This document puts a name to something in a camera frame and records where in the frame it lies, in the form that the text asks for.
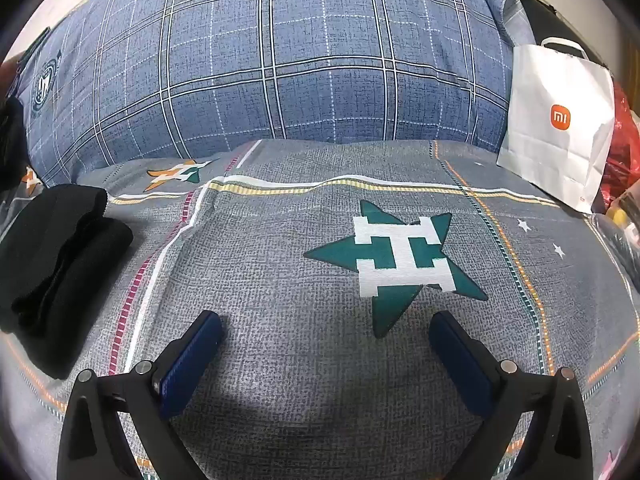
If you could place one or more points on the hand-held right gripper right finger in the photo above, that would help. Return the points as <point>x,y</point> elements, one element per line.
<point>462,360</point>

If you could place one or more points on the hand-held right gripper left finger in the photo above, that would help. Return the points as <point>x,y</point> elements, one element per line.
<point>187,355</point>

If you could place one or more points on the black pants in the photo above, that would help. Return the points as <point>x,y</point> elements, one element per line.
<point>55,270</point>

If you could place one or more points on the grey star-print bedsheet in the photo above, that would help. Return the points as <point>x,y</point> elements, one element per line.
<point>300,260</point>

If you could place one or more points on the clear plastic bag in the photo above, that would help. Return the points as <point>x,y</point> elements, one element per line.
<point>620,250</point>

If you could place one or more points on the white paper bag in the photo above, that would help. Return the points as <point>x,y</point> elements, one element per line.
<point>555,125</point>

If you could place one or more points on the red plastic bag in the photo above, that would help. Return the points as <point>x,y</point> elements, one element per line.
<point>622,150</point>

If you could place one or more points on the black bag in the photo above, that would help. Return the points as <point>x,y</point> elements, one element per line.
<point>540,17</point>

